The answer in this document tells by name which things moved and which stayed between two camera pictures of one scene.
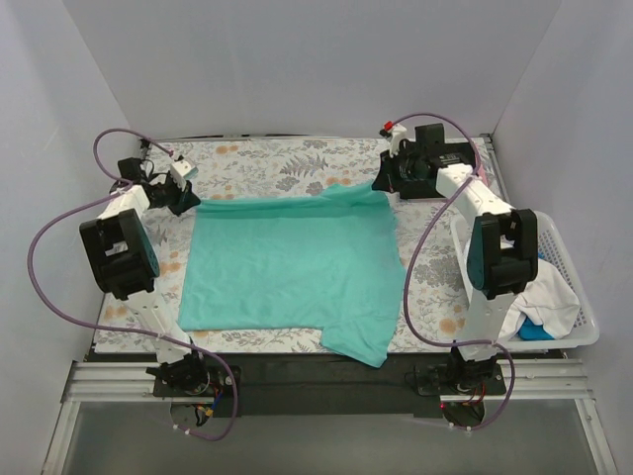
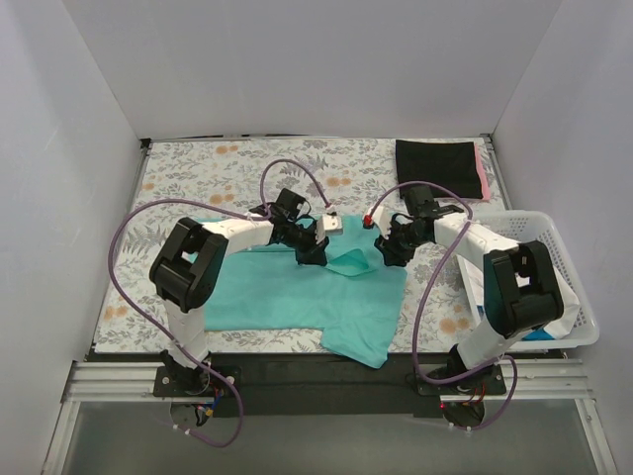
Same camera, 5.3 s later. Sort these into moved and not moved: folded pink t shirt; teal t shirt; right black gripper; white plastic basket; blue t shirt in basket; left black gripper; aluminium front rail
Moved: right black gripper; left black gripper; teal t shirt
Not moved: folded pink t shirt; blue t shirt in basket; aluminium front rail; white plastic basket
